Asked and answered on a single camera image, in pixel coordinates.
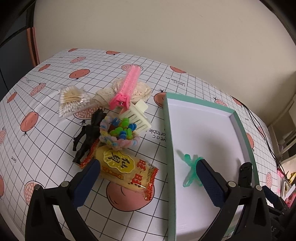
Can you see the pink long hair clip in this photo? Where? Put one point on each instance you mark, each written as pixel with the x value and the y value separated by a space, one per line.
pixel 124 94

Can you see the grid fruit print tablecloth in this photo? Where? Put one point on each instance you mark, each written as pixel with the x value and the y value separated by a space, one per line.
pixel 36 148

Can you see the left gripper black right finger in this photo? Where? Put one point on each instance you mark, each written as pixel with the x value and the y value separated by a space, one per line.
pixel 254 221

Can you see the yellow rice cracker snack packet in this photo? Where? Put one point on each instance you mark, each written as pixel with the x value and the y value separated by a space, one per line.
pixel 131 179

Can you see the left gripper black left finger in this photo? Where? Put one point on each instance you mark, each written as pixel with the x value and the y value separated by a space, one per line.
pixel 42 222

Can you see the green shallow box tray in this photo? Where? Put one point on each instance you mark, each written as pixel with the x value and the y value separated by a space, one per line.
pixel 209 130

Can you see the black plastic horse toy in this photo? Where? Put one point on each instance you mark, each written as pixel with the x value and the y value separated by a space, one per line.
pixel 91 133

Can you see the black toy car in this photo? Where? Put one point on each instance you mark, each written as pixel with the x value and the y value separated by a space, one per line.
pixel 245 175

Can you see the cotton swabs bag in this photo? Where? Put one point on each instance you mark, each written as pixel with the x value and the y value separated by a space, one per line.
pixel 72 100

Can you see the cream hair claw clip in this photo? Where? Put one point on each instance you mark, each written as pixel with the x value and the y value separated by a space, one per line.
pixel 136 115

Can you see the cream lace scrunchie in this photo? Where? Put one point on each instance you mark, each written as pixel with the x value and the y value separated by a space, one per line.
pixel 103 96

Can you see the cream shelf unit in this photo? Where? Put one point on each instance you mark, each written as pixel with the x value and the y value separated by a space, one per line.
pixel 282 131

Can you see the dark blue cabinet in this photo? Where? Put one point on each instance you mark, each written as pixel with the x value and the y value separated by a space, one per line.
pixel 15 62

